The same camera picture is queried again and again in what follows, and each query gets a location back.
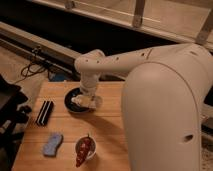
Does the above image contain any black cable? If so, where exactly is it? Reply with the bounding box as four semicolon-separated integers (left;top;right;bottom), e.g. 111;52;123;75
13;49;71;84

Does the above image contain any blue object on floor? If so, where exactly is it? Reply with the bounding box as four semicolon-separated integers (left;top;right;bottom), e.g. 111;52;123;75
50;74;66;82

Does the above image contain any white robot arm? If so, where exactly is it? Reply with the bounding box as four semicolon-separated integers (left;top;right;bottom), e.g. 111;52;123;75
75;44;213;171

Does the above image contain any white plastic bottle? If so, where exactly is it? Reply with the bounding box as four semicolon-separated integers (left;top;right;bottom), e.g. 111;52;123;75
71;95;102;109

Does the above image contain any metal rail beam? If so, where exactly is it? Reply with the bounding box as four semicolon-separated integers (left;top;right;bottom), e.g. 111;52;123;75
0;21;80;72

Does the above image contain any blue sponge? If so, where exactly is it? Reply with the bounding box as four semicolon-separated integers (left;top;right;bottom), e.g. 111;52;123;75
42;133;63;157

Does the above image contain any black equipment stand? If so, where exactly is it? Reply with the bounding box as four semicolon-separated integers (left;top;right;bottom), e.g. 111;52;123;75
0;74;32;163

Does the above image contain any red chili pepper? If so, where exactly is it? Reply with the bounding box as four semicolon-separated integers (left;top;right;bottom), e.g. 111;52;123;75
76;136;92;167

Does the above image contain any dark ceramic bowl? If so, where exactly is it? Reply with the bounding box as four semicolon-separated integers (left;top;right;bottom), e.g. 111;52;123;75
64;87;88;113

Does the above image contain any black white striped box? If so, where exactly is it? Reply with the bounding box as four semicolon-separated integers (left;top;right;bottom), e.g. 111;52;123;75
35;101;54;126

